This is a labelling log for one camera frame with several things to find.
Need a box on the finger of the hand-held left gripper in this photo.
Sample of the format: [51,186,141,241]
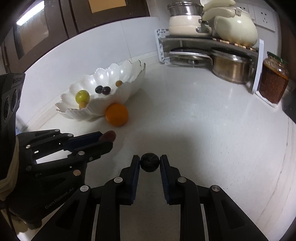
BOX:
[25,140,114,175]
[17,129,104,153]

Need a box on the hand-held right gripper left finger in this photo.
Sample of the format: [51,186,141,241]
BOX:
[30,155,141,241]

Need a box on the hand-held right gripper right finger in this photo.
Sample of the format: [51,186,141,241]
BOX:
[159,155,270,241]

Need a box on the red date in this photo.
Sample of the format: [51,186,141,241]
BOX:
[99,130,116,142]

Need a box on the orange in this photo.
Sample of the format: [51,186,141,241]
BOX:
[105,103,129,127]

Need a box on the green apple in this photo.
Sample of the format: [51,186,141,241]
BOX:
[75,90,90,103]

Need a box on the white scalloped bowl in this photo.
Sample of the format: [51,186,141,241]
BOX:
[55,60,147,121]

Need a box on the person's left hand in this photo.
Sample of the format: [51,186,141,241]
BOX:
[0,136,21,202]

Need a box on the brown wooden window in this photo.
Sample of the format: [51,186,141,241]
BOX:
[0,0,151,77]

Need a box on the steel pot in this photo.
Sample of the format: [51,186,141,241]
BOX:
[210,47,253,84]

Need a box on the corner shelf rack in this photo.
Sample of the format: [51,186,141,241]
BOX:
[154,28,264,94]

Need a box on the black cleaver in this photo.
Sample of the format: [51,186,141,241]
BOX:
[282,90,296,126]

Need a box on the sauce jar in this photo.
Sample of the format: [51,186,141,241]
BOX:
[258,52,289,105]

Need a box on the cream saucepan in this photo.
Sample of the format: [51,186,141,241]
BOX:
[168,13,213,36]

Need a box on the wooden trivet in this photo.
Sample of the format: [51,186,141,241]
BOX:
[214,37,258,50]

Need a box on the steel steamer with glass lid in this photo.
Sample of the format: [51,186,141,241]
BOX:
[168,1,204,16]

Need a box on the cream ceramic pot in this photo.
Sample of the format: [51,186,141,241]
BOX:
[202,0,258,46]

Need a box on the white wall outlet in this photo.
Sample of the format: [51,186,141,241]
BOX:
[236,3,250,14]
[253,5,276,32]

